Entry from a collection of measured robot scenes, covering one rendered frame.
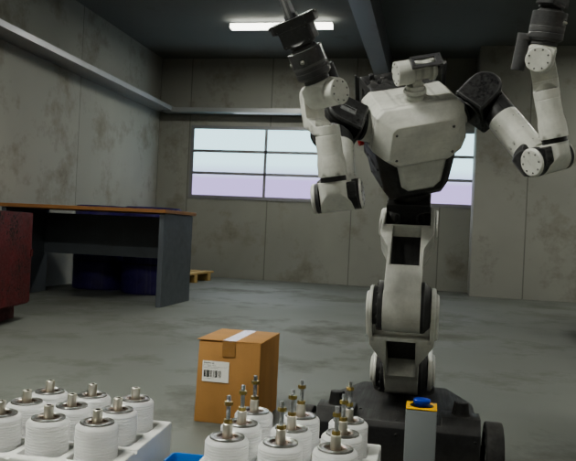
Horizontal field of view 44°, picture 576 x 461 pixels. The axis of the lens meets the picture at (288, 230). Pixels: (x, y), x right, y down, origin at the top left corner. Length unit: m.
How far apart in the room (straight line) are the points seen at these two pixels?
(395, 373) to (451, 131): 0.74
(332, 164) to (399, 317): 0.48
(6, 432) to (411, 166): 1.24
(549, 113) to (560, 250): 7.47
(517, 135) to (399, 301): 0.55
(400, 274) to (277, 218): 8.14
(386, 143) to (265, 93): 8.41
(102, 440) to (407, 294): 0.87
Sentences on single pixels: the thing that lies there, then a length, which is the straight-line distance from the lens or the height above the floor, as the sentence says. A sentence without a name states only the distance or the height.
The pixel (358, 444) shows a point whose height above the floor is 0.24.
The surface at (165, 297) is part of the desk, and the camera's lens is 6.33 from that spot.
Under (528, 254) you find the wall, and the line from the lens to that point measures 9.35.
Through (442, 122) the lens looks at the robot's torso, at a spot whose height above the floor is 1.02.
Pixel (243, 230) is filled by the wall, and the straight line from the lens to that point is 10.23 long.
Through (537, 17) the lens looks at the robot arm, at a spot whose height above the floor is 1.27.
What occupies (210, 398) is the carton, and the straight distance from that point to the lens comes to 2.66.
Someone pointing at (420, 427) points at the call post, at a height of 0.27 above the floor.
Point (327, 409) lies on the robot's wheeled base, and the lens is 2.10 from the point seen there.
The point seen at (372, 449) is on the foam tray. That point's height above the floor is 0.18.
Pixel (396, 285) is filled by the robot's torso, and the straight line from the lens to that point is 1.99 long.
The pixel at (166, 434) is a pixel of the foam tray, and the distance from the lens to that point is 1.97.
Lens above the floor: 0.70
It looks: level
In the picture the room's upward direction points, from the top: 3 degrees clockwise
